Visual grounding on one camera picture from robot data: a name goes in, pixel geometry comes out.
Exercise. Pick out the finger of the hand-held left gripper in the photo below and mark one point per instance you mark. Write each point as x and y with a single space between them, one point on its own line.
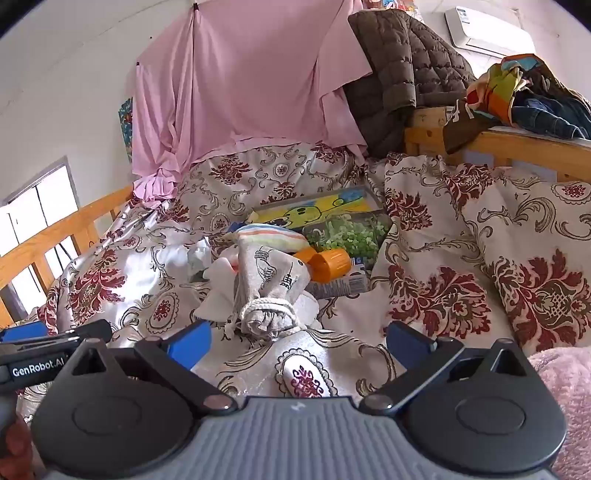
83 331
23 331

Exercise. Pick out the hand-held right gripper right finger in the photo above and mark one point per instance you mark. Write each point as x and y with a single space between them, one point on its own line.
408 344

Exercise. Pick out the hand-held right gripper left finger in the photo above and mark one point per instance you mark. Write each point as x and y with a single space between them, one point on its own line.
189 344

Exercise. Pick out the orange bottle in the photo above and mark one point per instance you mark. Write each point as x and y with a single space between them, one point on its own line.
330 265

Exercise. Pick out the pastel striped sock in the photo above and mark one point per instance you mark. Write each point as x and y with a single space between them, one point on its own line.
272 240

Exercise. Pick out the person's left hand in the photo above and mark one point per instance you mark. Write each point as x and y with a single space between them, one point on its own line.
18 450

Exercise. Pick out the floral satin blanket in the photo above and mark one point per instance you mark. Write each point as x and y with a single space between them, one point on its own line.
438 286

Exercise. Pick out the white light-blue cloth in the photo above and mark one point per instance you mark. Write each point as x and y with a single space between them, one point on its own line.
198 258

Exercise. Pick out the green printed packet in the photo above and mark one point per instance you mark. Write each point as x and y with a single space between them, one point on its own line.
355 240

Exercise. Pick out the window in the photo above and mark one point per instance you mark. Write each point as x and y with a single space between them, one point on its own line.
27 207

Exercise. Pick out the floral satin pillow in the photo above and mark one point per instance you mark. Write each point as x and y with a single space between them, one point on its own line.
545 277

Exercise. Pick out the yellow cartoon towel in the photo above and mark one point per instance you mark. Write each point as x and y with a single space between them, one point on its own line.
323 207

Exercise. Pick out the pink fluffy blanket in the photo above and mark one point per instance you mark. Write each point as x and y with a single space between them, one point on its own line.
568 415

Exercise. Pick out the pink hanging sheet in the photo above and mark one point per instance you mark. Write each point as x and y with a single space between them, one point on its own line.
240 83

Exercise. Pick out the colourful patchwork cloth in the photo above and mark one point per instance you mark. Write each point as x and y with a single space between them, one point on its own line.
498 87

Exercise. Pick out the blue denim jeans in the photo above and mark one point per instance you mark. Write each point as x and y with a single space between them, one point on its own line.
554 113

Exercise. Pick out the brown quilted jacket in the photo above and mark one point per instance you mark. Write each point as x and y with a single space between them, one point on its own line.
406 69

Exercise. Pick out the white air conditioner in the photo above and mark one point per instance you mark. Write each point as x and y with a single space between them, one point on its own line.
489 32

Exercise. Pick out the wooden bed rail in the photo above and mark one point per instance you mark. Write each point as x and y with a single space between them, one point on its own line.
69 224

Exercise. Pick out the teal wall poster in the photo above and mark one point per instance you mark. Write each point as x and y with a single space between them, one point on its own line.
125 124

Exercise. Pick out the colourful wall poster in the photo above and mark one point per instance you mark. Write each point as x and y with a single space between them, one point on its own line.
392 3

